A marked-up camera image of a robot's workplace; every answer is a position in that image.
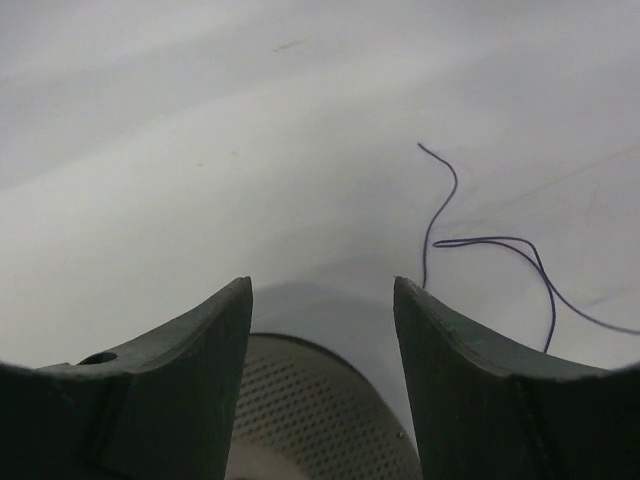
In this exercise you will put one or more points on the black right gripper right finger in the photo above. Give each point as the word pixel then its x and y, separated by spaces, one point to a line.
pixel 487 407

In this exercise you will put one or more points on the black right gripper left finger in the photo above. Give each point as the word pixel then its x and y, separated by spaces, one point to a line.
pixel 160 406

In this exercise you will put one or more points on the dark perforated cable spool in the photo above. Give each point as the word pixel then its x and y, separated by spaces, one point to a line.
pixel 304 413

